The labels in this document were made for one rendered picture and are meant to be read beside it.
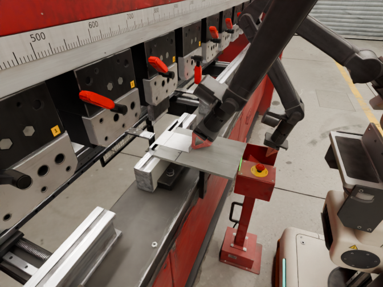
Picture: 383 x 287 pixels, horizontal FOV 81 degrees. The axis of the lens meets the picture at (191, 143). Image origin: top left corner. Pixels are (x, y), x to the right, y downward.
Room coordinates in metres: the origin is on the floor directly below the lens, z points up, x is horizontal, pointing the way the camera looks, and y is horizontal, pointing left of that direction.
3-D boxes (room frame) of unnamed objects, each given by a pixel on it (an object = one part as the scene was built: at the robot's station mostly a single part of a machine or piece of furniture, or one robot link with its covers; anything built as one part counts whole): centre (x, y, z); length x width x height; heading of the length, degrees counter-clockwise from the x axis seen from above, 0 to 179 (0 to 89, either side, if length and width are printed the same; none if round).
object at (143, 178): (0.69, 0.08, 0.92); 0.39 x 0.06 x 0.10; 157
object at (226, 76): (1.80, -0.40, 0.92); 1.67 x 0.06 x 0.10; 157
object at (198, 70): (0.76, -0.02, 1.20); 0.04 x 0.02 x 0.10; 67
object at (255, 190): (0.75, -0.30, 0.75); 0.20 x 0.16 x 0.18; 161
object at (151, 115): (0.64, 0.10, 1.13); 0.10 x 0.02 x 0.10; 157
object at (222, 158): (0.58, -0.03, 1.00); 0.26 x 0.18 x 0.01; 67
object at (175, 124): (0.67, 0.09, 0.99); 0.20 x 0.03 x 0.03; 157
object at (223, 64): (2.03, -0.08, 0.81); 0.64 x 0.08 x 0.14; 67
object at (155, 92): (0.61, 0.11, 1.26); 0.15 x 0.09 x 0.17; 157
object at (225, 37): (1.17, -0.13, 1.26); 0.15 x 0.09 x 0.17; 157
